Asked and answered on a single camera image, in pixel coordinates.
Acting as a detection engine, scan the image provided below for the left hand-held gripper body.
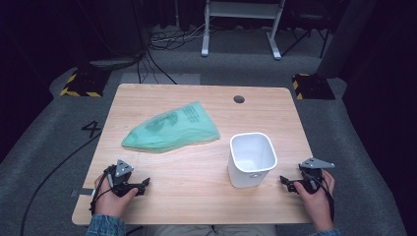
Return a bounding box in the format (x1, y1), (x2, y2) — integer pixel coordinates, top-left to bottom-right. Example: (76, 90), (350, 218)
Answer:
(103, 158), (140, 199)

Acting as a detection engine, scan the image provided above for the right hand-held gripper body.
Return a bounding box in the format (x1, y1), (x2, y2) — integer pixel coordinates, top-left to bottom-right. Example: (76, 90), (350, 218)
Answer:
(297, 157), (336, 195)

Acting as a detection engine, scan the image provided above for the white plastic trash bin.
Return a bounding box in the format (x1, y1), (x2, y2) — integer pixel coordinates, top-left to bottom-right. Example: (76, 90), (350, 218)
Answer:
(227, 132), (278, 190)

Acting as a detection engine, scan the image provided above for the green plastic trash bag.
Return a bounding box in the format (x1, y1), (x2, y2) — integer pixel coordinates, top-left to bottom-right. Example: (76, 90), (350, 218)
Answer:
(121, 100), (221, 154)

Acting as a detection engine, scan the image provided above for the person's left hand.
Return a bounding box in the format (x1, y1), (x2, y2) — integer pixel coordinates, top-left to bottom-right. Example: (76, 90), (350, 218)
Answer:
(93, 175), (140, 220)

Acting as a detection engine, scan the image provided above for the person's right hand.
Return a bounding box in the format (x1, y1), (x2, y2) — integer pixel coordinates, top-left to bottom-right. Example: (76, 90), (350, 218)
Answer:
(292, 169), (336, 233)

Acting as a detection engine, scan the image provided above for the grey tape tab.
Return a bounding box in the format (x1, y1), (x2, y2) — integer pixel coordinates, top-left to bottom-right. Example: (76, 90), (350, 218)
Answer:
(70, 188), (96, 199)

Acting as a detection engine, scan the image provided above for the black yellow striped stand base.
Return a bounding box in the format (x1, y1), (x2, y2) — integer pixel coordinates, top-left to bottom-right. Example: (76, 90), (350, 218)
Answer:
(59, 68), (112, 98)
(291, 73), (336, 101)

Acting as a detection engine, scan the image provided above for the grey pillar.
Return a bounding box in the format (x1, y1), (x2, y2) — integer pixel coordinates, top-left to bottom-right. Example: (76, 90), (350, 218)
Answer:
(315, 0), (378, 80)

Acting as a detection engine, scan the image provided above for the black folding stand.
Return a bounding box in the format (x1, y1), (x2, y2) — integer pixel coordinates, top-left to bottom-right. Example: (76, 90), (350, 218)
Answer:
(280, 6), (332, 59)

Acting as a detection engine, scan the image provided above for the right hand-held gripper black cable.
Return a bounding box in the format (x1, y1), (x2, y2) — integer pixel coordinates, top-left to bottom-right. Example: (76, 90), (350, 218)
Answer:
(304, 169), (336, 222)

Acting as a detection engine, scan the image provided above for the hand-held gripper black cable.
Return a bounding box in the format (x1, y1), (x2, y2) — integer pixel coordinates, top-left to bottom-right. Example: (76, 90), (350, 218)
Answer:
(89, 164), (116, 216)
(304, 169), (336, 222)

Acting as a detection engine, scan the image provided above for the left hand-held gripper black cable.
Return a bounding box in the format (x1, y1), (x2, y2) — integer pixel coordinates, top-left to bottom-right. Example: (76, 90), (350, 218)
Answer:
(89, 164), (116, 216)

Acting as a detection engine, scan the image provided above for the long black floor cable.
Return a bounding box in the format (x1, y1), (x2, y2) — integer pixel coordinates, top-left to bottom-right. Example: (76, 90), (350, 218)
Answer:
(19, 131), (103, 236)

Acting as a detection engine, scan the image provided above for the bundle of floor cables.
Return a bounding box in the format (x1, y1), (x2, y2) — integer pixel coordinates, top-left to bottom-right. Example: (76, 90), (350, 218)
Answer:
(136, 23), (212, 86)

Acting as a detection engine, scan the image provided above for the white metal desk frame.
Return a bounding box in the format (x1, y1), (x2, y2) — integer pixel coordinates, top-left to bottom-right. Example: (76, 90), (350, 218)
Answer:
(201, 0), (287, 61)

